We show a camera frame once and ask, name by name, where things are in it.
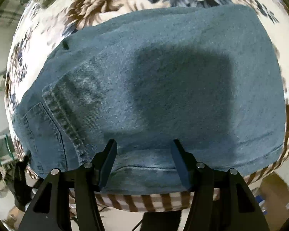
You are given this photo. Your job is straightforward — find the floral bed blanket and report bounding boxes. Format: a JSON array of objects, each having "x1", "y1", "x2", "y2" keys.
[{"x1": 4, "y1": 0, "x2": 289, "y2": 185}]

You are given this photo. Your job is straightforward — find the cardboard box on floor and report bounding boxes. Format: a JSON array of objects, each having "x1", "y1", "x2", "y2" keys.
[{"x1": 260, "y1": 173, "x2": 289, "y2": 230}]

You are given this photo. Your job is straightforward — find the light blue denim jeans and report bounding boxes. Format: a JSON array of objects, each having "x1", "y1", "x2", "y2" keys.
[{"x1": 12, "y1": 5, "x2": 286, "y2": 195}]

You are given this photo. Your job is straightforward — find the teal storage shelf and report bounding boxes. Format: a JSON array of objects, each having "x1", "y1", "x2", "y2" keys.
[{"x1": 0, "y1": 134, "x2": 17, "y2": 166}]

